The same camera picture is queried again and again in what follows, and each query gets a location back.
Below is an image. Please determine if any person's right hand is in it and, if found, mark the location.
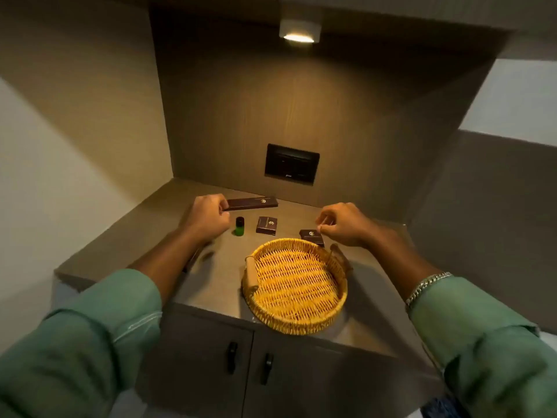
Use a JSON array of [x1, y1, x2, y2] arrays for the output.
[[314, 202, 380, 250]]

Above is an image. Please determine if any person's left hand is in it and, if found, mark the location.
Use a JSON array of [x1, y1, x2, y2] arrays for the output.
[[179, 193, 232, 247]]

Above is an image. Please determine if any small square brown box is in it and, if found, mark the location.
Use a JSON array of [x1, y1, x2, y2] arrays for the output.
[[255, 216, 279, 236], [299, 229, 325, 248]]

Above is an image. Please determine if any long dark brown box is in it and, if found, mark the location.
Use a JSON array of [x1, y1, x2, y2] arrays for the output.
[[222, 196, 279, 212], [182, 244, 215, 274]]

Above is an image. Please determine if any round wicker basket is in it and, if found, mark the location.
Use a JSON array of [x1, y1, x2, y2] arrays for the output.
[[241, 237, 354, 336]]

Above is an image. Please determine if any person's right forearm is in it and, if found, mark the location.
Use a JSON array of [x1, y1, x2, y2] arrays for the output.
[[367, 230, 441, 302]]

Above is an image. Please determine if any person's left forearm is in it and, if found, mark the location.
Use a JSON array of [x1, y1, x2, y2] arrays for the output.
[[128, 226, 214, 308]]

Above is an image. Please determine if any person's left green sleeve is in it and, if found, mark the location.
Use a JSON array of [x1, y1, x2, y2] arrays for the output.
[[0, 268, 163, 418]]

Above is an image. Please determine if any person's green sleeve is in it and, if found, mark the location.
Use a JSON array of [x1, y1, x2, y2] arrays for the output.
[[0, 268, 163, 418], [408, 276, 557, 418]]

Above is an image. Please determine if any person's right green sleeve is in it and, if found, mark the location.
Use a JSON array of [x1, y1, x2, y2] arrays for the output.
[[408, 276, 557, 418]]

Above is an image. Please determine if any person's blue jeans leg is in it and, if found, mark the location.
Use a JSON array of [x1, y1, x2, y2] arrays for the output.
[[421, 395, 472, 418]]

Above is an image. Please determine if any grey cabinet door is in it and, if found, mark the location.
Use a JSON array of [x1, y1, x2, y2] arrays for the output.
[[241, 329, 443, 418], [135, 308, 255, 418]]

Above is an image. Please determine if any white ceiling spotlight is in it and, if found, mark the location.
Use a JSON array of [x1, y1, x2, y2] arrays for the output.
[[278, 19, 323, 45]]

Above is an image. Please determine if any black wall socket panel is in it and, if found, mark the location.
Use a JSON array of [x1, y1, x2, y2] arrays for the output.
[[264, 143, 321, 186]]

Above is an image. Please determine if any silver chain bracelet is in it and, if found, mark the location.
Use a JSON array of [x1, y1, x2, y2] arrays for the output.
[[404, 272, 454, 311]]

